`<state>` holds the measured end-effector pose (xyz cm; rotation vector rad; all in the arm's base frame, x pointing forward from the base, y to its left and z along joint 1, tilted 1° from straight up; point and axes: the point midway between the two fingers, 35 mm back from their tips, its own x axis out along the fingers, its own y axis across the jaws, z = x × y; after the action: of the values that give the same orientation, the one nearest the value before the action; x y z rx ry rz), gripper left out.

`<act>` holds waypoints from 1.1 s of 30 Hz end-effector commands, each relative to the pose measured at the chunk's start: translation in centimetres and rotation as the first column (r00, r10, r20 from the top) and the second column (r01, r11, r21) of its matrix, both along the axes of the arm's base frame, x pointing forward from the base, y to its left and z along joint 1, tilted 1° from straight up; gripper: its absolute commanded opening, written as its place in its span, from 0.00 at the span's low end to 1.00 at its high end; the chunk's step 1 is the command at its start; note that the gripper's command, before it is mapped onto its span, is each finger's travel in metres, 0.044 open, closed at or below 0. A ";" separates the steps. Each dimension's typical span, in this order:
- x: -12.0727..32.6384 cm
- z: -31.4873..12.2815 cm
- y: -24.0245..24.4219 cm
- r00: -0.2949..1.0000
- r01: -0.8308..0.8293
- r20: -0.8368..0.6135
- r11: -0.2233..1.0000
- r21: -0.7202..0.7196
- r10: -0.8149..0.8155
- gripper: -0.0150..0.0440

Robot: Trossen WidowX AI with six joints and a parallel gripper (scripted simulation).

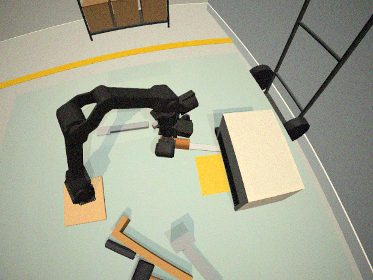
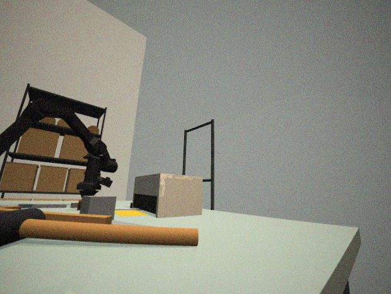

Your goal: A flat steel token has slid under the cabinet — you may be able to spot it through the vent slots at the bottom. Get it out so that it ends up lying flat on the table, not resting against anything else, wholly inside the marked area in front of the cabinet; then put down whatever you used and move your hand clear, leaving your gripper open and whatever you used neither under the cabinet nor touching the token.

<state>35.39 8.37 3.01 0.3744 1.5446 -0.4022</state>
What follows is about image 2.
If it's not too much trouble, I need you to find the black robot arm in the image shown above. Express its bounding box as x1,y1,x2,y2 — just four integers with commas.
0,98,118,188

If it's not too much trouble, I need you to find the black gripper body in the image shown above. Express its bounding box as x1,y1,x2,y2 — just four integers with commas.
77,169,102,191

